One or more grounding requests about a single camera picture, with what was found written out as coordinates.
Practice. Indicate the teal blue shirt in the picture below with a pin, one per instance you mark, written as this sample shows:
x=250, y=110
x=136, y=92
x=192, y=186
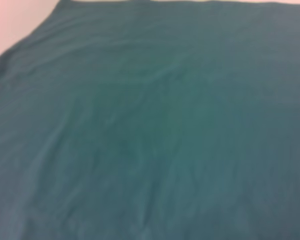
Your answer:
x=150, y=125

